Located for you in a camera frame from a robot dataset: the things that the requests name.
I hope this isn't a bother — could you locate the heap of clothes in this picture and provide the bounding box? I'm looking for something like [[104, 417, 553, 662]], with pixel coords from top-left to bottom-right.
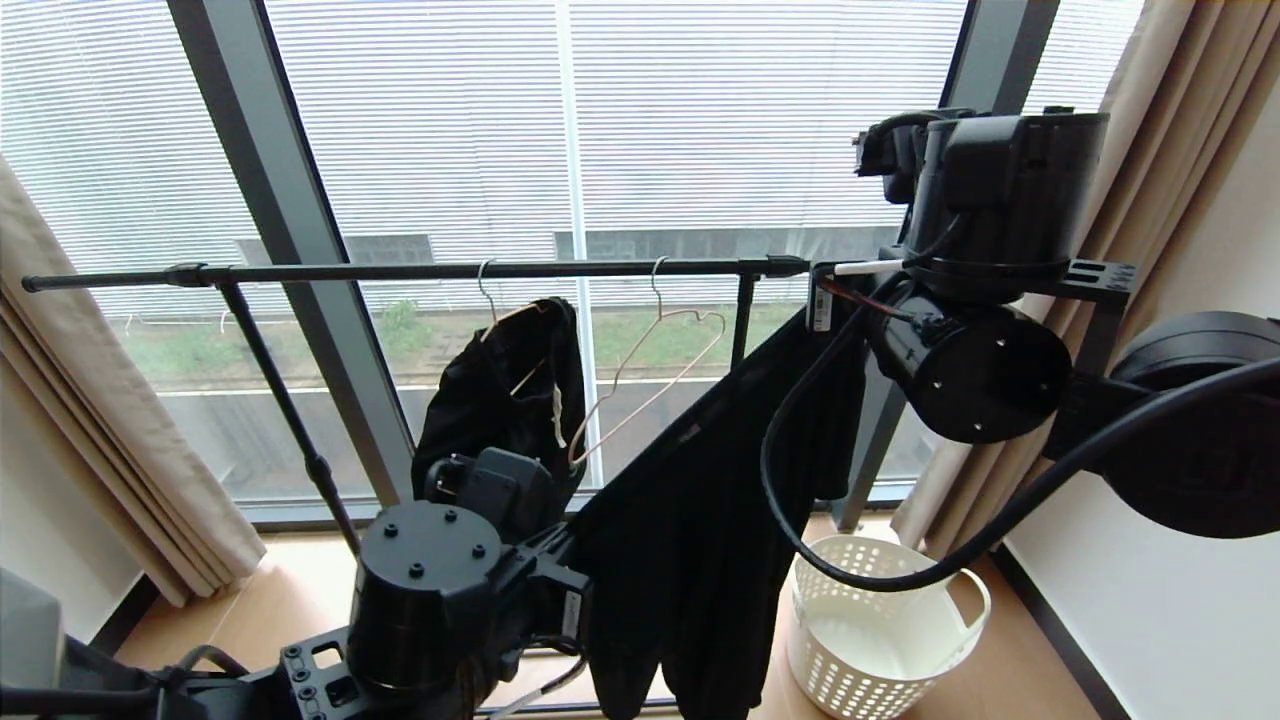
[[570, 300, 871, 720]]

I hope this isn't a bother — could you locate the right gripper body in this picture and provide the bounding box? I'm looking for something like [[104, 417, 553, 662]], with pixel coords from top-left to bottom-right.
[[805, 265, 1073, 446]]

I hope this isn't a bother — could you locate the beige curtain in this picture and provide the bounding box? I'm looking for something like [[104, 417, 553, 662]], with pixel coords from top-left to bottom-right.
[[0, 160, 266, 608], [890, 0, 1280, 556]]

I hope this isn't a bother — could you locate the black garment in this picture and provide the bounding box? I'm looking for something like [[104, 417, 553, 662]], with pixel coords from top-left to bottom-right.
[[410, 297, 588, 501]]

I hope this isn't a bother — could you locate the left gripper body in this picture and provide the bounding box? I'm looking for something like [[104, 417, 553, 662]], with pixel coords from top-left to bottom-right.
[[485, 525, 596, 696]]

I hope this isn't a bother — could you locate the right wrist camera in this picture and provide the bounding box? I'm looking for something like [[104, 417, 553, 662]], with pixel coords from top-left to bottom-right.
[[853, 108, 976, 206]]

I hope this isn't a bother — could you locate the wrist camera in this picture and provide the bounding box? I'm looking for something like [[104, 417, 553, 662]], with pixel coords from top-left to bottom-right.
[[853, 108, 976, 206], [425, 447, 556, 541]]

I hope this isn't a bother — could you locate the window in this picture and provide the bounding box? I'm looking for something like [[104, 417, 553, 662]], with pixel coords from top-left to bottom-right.
[[0, 0, 1146, 531]]

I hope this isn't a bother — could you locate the black clothes rack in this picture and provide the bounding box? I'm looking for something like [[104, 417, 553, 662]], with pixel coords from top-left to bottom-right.
[[22, 255, 811, 558]]

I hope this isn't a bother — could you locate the white laundry basket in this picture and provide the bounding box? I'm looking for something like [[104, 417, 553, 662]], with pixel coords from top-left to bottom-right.
[[786, 535, 993, 720]]

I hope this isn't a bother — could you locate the pink clothes hanger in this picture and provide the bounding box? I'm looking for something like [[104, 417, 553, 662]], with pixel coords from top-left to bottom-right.
[[567, 257, 728, 469], [476, 260, 553, 398]]

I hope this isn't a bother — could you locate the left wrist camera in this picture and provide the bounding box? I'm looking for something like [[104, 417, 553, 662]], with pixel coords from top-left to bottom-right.
[[425, 447, 556, 541]]

